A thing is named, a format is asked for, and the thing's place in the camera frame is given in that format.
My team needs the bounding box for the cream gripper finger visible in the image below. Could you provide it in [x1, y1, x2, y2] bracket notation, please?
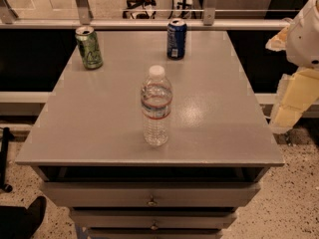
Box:
[271, 67, 319, 128]
[265, 27, 289, 52]

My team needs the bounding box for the blue pepsi can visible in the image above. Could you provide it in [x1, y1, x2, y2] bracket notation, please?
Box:
[166, 18, 187, 60]

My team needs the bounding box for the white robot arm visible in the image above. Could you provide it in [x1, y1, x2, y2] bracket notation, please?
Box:
[265, 0, 319, 134]

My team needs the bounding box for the clear plastic water bottle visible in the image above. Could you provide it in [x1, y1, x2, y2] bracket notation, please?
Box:
[141, 65, 172, 146]

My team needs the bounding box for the green soda can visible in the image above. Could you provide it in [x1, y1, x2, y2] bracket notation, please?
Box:
[75, 26, 103, 70]

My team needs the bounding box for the black office chair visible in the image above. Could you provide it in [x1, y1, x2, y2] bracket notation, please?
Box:
[123, 0, 157, 19]

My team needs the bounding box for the top grey drawer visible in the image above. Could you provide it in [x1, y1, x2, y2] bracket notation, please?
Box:
[41, 182, 260, 207]

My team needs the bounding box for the grey drawer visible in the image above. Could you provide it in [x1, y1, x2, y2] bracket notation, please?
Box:
[71, 209, 236, 229]
[88, 229, 222, 239]
[41, 182, 260, 207]

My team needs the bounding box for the grey drawer cabinet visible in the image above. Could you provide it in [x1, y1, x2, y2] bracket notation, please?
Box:
[17, 31, 283, 239]

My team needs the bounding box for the middle grey drawer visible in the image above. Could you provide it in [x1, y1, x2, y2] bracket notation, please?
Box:
[71, 209, 236, 229]

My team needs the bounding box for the bottom grey drawer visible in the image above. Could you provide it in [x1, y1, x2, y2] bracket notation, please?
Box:
[88, 229, 222, 239]

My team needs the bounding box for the metal glass railing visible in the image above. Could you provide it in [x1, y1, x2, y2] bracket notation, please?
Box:
[0, 0, 298, 30]

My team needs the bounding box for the black stand leg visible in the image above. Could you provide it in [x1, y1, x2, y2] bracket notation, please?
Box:
[0, 127, 14, 193]

